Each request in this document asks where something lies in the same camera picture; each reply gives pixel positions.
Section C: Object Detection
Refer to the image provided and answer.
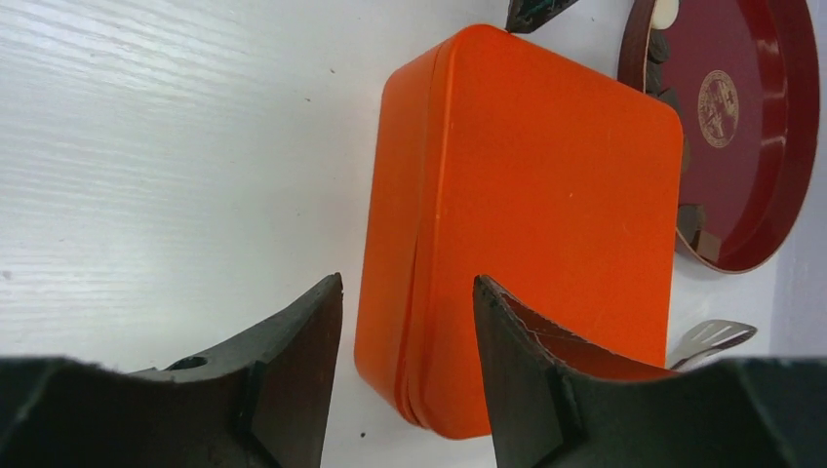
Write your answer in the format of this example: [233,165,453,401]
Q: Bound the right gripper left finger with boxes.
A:
[1,274,343,467]

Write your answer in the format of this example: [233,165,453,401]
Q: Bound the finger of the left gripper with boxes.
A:
[504,0,577,34]

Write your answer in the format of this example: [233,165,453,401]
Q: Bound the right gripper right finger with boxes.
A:
[473,276,826,467]

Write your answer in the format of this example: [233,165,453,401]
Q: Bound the orange box lid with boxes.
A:
[408,25,683,439]

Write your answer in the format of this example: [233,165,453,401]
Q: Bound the metal tongs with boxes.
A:
[665,319,758,371]

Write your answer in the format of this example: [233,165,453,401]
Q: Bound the round red tray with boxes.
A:
[617,1,820,274]

